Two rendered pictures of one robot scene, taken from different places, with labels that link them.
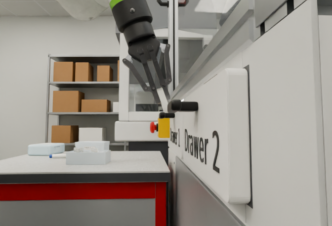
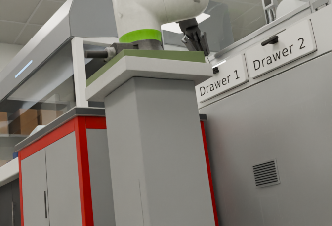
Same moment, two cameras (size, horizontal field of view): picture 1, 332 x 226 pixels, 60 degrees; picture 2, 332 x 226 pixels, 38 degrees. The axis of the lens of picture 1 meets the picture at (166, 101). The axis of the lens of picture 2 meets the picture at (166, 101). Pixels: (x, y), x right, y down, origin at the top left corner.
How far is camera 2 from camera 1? 151 cm
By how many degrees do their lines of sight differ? 35
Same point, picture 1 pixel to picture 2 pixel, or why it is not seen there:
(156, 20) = (105, 28)
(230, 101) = (309, 26)
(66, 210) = not seen: hidden behind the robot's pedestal
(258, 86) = (316, 22)
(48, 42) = not seen: outside the picture
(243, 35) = (307, 12)
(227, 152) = (310, 38)
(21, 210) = not seen: hidden behind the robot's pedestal
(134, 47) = (188, 31)
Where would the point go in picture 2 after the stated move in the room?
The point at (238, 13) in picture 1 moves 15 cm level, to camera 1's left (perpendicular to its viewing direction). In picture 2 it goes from (303, 7) to (270, 0)
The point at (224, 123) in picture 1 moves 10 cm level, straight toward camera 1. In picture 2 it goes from (307, 32) to (326, 19)
